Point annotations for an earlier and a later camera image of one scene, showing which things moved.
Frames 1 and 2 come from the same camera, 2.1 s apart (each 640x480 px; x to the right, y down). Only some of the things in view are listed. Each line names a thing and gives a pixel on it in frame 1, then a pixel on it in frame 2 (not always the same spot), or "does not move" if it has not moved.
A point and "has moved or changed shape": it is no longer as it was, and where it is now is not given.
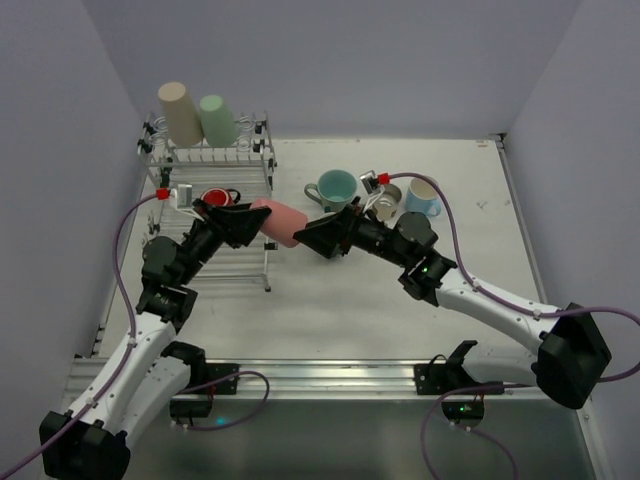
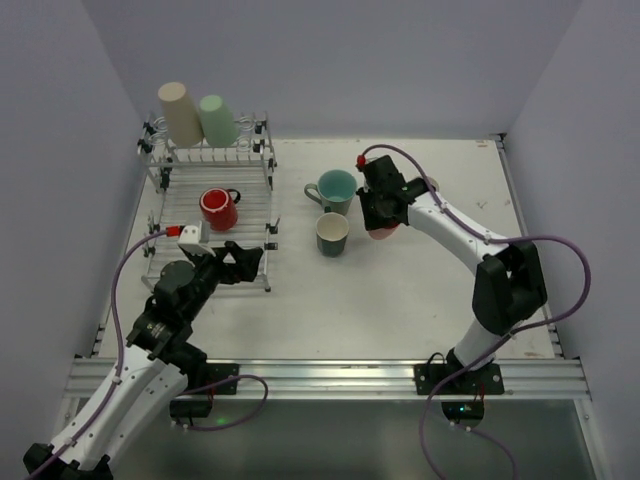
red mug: x=219 y=197 does not move
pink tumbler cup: x=282 y=223 has moved or changed shape
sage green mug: x=335 y=190 does not move
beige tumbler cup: x=184 y=129 does not move
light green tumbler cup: x=218 y=122 does not move
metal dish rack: x=238 y=174 does not move
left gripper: x=216 y=220 to x=220 y=263
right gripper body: x=345 y=231 to x=376 y=208
